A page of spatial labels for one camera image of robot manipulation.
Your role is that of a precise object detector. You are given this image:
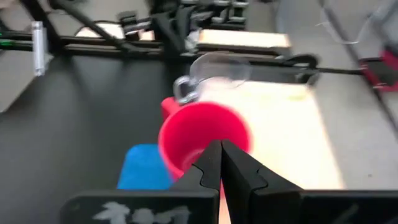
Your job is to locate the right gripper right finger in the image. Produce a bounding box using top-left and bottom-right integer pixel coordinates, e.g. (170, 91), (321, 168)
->
(221, 139), (398, 224)

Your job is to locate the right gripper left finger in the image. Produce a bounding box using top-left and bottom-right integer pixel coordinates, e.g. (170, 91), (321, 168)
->
(58, 139), (223, 224)

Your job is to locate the red plastic mug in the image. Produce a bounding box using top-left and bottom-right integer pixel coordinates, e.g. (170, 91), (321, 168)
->
(157, 96), (254, 182)

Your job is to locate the clear plastic pitcher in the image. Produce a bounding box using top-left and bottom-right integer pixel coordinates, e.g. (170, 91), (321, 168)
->
(172, 52), (253, 106)

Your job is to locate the wooden shelf with black legs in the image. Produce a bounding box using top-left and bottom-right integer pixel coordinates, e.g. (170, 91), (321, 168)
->
(186, 53), (346, 224)

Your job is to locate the blue cloth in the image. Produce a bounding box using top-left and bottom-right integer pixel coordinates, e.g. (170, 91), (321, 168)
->
(116, 143), (175, 191)

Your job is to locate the black aluminium rig frame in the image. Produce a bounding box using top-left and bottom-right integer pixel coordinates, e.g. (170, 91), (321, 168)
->
(0, 0), (320, 83)

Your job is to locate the silver metal bracket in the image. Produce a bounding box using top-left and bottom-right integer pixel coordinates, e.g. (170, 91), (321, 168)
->
(31, 21), (48, 77)

